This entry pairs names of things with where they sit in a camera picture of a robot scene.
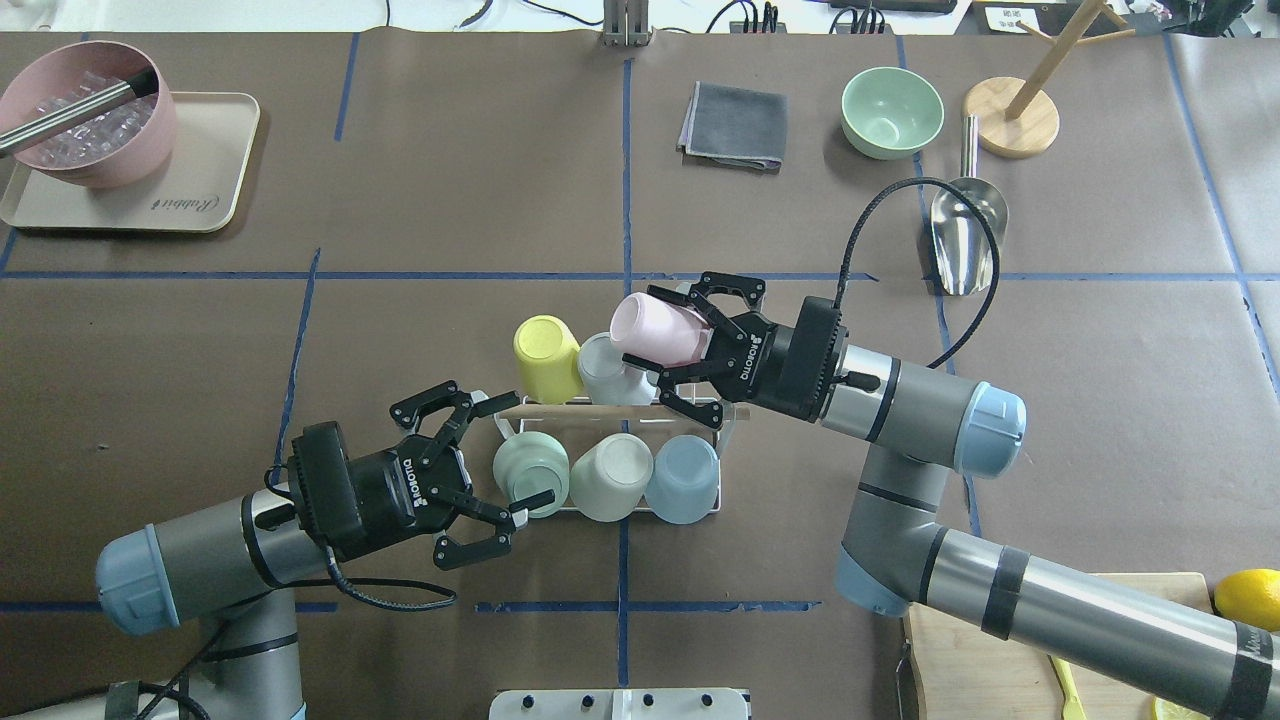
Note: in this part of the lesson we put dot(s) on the pink bowl with ice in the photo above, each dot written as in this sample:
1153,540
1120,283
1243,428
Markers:
114,148

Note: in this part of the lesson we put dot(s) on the aluminium frame post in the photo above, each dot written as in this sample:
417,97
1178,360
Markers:
626,23

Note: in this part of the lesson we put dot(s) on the yellow plastic knife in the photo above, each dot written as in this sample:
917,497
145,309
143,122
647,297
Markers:
1072,707

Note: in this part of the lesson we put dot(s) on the mint green cup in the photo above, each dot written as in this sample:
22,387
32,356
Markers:
529,463

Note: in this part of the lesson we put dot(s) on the steel scoop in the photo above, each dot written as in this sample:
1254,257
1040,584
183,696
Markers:
960,247

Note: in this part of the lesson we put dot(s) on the grey folded cloth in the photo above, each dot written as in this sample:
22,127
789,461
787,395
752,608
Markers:
735,126

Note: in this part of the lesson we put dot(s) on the white cup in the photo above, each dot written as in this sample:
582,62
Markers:
608,481

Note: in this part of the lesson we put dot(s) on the beige plastic tray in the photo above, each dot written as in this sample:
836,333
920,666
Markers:
196,190

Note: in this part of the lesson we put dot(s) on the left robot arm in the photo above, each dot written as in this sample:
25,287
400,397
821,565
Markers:
234,566

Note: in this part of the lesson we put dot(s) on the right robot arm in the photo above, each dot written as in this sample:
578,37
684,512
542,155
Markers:
1151,446

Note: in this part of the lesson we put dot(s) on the light blue cup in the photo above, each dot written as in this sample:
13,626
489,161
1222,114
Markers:
685,480

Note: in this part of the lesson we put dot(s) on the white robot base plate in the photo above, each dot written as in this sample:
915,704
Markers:
624,703

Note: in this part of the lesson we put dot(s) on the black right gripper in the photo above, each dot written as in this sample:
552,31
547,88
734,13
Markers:
770,362

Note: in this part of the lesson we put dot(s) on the green bowl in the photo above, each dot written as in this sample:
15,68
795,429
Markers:
889,113

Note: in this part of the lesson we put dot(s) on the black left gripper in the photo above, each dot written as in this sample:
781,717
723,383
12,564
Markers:
388,492

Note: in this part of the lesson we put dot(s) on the lemon half slice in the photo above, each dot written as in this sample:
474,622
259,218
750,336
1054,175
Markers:
1161,709

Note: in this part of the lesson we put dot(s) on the pink cup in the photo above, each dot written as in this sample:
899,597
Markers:
647,327

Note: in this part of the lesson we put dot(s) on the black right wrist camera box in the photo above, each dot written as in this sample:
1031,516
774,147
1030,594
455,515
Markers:
818,336

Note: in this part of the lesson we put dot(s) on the grey cup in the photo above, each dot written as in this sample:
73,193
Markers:
609,381

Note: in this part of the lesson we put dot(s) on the wooden cutting board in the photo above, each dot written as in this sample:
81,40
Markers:
962,673

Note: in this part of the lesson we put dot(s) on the yellow cup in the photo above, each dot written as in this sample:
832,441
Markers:
546,353

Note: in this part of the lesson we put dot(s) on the white wire cup rack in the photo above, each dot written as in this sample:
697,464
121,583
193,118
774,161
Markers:
579,425

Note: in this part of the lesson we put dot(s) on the whole lemon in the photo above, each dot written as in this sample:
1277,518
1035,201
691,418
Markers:
1250,597

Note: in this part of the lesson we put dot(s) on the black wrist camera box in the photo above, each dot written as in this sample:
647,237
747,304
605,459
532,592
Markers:
322,489
818,336

